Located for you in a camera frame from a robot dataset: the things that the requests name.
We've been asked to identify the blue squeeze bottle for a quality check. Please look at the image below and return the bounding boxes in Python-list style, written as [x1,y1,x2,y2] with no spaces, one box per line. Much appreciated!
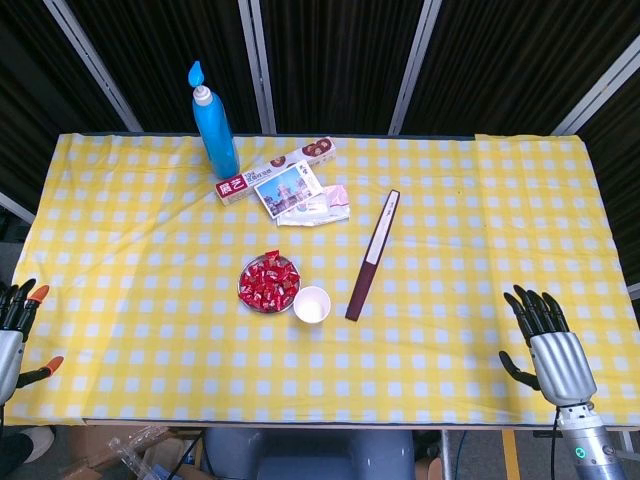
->
[187,60,240,180]

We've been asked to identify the white pink plastic packet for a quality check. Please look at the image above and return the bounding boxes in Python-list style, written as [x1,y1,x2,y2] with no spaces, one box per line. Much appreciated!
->
[276,183,351,227]

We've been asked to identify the red candy heap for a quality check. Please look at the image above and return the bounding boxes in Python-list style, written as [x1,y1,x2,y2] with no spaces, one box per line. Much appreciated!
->
[238,249,301,314]

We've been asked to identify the dark maroon long box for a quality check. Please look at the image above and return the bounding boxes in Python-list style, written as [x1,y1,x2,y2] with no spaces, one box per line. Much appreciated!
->
[344,189,402,322]

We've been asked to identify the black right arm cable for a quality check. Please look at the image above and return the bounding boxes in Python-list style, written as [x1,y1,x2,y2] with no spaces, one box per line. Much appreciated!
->
[548,407,564,480]

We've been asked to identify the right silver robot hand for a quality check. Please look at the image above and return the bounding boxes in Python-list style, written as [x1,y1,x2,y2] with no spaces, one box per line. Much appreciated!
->
[498,284,599,407]

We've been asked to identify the white metal frame post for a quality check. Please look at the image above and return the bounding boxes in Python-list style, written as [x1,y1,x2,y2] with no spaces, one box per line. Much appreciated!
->
[0,191,36,224]
[552,47,640,136]
[388,0,444,135]
[237,0,278,135]
[42,0,145,134]

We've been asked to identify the white paper cup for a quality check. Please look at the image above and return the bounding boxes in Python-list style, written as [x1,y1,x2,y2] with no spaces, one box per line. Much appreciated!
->
[292,285,332,325]

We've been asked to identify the yellow checked tablecloth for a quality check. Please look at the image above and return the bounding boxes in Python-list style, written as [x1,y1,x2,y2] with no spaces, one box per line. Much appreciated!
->
[0,132,640,426]

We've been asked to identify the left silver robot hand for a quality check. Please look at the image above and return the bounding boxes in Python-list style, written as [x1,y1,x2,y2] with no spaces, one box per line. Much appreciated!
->
[0,278,65,406]

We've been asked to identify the brown cardboard box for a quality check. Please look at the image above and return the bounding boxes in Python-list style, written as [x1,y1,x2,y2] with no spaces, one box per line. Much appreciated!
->
[54,424,201,480]

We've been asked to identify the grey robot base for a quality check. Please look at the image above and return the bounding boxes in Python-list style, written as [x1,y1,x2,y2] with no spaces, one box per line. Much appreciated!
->
[203,428,416,480]

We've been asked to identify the clear plastic bag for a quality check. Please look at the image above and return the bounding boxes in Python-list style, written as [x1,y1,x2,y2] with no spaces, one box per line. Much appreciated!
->
[107,434,151,480]

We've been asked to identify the metal table leg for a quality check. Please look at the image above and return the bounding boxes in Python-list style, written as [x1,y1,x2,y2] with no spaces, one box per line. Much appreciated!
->
[438,428,454,480]

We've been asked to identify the long box with red label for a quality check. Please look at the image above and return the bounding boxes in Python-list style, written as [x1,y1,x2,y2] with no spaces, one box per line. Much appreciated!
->
[214,136,336,207]

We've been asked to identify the building picture postcard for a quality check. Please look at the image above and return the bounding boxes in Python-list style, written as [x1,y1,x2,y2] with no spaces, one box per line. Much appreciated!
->
[253,163,325,219]

